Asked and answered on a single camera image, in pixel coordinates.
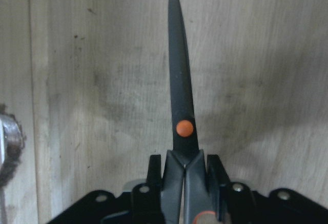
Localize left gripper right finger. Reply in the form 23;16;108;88
207;155;327;223

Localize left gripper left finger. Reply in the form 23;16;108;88
49;155;164;223

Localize grey orange scissors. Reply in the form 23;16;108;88
161;0;218;223

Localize dark wooden drawer box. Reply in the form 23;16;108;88
1;0;327;223

